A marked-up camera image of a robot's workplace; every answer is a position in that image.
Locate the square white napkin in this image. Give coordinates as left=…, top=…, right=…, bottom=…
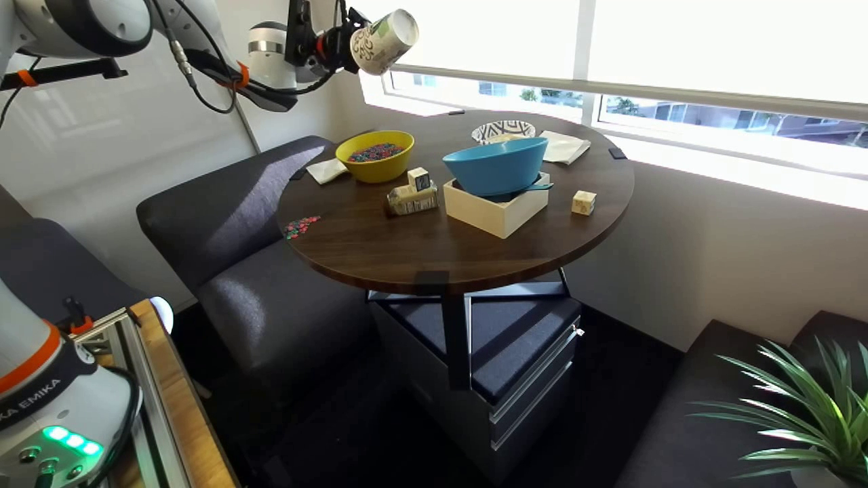
left=304, top=158, right=349, bottom=188

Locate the yellow plastic bowl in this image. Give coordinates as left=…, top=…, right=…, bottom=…
left=334, top=127, right=418, bottom=188

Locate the black bar with orange clamp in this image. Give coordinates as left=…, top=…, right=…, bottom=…
left=0, top=57, right=129, bottom=93

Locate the grey drawer cabinet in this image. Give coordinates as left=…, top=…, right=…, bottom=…
left=362, top=280, right=586, bottom=482

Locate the black leather sofa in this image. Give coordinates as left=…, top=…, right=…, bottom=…
left=133, top=132, right=381, bottom=455

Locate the aluminium profile robot frame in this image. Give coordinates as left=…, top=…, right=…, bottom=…
left=76, top=314, right=198, bottom=488

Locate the white wooden box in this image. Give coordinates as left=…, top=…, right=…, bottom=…
left=440, top=173, right=554, bottom=240

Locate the black table leg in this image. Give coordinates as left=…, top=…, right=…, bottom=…
left=440, top=269, right=474, bottom=390

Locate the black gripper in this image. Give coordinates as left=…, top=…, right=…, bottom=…
left=284, top=0, right=371, bottom=75

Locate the wooden base board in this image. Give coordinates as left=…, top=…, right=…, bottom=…
left=124, top=297, right=238, bottom=488

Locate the blue plastic bowl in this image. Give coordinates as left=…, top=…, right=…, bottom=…
left=440, top=135, right=550, bottom=201

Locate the folded white paper towel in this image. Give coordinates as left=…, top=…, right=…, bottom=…
left=537, top=127, right=594, bottom=169

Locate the colourful gravel heap in bowl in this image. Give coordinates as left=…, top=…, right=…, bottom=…
left=347, top=140, right=407, bottom=165

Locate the spilled colourful gravel patch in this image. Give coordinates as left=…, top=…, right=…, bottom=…
left=281, top=215, right=322, bottom=240

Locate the small wooden toy truck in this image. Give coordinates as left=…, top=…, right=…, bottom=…
left=381, top=165, right=441, bottom=220

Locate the green potted plant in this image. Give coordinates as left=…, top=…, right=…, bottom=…
left=693, top=335, right=868, bottom=488

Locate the small wooden cube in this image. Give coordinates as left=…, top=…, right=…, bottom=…
left=570, top=188, right=600, bottom=220

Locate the black leather armchair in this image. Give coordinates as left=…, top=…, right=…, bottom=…
left=613, top=310, right=868, bottom=488

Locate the white black patterned bowl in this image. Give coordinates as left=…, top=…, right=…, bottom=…
left=470, top=118, right=539, bottom=150

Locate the patterned styrofoam cup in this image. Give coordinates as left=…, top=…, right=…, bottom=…
left=347, top=7, right=423, bottom=78

